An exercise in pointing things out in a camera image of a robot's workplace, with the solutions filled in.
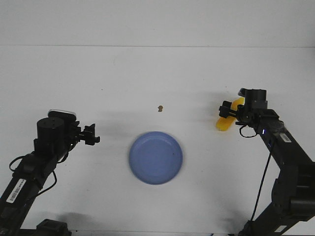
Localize blue round plate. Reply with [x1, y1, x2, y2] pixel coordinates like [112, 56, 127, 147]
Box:
[128, 131, 184, 185]

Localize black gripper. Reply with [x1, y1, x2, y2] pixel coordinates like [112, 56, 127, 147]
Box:
[64, 121, 100, 148]
[219, 89, 268, 123]

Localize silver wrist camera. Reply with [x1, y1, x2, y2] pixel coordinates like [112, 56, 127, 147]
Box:
[238, 88, 247, 97]
[48, 109, 76, 119]

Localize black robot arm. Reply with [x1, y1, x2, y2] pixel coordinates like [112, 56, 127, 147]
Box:
[86, 88, 315, 236]
[0, 117, 100, 236]

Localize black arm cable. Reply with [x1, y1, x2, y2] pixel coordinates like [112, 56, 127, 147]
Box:
[9, 154, 58, 197]
[240, 122, 273, 224]

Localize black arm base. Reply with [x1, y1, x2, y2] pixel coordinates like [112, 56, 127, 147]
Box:
[34, 219, 72, 236]

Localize yellow corn cob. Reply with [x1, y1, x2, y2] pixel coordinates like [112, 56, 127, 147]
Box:
[216, 97, 245, 131]

